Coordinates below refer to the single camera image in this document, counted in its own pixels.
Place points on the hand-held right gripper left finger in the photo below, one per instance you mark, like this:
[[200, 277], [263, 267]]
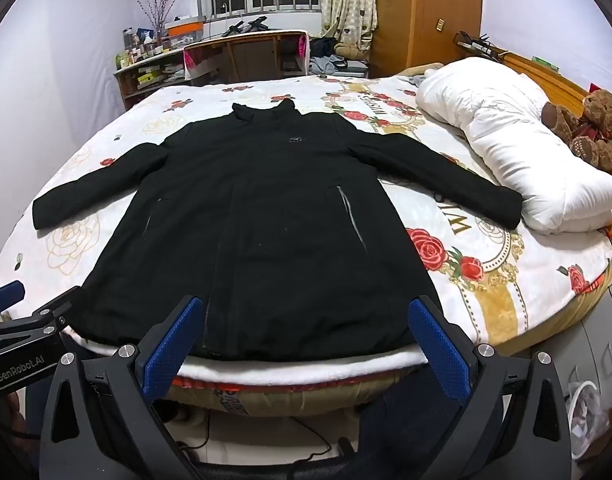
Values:
[[171, 355]]

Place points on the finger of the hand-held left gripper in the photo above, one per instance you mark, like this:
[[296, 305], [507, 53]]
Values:
[[6, 294], [56, 312]]

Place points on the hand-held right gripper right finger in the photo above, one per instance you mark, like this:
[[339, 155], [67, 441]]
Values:
[[438, 352]]

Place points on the black coat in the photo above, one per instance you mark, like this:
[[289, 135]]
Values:
[[266, 210]]

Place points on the person's left forearm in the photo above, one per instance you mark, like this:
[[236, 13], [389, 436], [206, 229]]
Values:
[[13, 410]]

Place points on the pile of clothes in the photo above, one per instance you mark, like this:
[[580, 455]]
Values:
[[331, 57]]

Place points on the person's leg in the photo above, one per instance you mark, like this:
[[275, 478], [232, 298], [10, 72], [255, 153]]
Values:
[[385, 420]]

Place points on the rose printed blanket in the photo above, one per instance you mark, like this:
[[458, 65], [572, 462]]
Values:
[[485, 265]]

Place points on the patterned bed mattress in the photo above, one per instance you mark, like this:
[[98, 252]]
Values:
[[266, 397]]

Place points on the white duvet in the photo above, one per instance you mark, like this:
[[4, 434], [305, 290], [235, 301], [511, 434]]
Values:
[[510, 135]]

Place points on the dark brown teddy bear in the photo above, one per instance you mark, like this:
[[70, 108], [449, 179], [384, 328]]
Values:
[[560, 120]]

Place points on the cluster of bottles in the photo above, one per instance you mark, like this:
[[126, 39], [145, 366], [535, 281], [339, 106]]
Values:
[[138, 45]]

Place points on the pink cloth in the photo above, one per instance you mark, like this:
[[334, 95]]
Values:
[[192, 64]]

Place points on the light brown teddy bear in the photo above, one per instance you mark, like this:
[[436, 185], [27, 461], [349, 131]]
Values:
[[603, 110]]

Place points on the wooden headboard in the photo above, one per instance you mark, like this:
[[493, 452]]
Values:
[[560, 74]]

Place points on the wooden desk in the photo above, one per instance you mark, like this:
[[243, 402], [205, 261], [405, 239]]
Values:
[[246, 55]]

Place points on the orange lid storage box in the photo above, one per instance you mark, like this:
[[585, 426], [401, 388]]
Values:
[[186, 30]]

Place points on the purple blossom branches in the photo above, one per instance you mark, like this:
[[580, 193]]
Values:
[[158, 5]]

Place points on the black clamps on desk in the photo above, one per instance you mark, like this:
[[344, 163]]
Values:
[[246, 27]]

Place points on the wooden wardrobe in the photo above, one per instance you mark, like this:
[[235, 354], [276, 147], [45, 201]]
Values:
[[435, 0]]

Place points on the patterned curtain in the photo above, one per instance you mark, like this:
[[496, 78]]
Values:
[[346, 0]]

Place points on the grey bed frame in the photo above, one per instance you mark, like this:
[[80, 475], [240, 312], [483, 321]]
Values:
[[595, 345]]

